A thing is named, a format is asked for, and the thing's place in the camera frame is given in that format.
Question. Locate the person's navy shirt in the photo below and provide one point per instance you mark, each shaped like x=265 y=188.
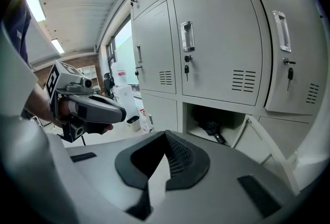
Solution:
x=18 y=27

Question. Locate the grey metal locker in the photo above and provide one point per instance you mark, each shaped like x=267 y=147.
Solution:
x=221 y=37

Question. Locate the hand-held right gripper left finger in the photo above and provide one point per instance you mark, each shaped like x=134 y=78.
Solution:
x=129 y=166

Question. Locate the person's left hand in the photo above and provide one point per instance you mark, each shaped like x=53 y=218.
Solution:
x=67 y=108

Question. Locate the white box with red label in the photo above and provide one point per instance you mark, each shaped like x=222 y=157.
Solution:
x=121 y=72

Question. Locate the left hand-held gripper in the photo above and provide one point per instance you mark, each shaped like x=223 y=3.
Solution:
x=58 y=81

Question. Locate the black office chair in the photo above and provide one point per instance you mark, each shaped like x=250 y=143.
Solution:
x=108 y=85

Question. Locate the black umbrella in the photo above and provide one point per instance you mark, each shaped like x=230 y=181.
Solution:
x=212 y=129

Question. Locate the rectangular ceiling lamp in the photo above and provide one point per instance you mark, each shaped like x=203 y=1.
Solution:
x=57 y=45

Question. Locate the grey hinged locker door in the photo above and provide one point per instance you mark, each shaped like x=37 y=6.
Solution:
x=260 y=145

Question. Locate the white waste bin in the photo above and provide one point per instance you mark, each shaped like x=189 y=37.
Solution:
x=133 y=123

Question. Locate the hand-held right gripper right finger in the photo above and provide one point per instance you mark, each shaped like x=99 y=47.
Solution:
x=188 y=163

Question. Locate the black-headed locker key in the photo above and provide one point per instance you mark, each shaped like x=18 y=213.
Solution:
x=137 y=71
x=132 y=2
x=187 y=67
x=290 y=75

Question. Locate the person's left forearm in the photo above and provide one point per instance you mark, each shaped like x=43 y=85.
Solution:
x=38 y=107

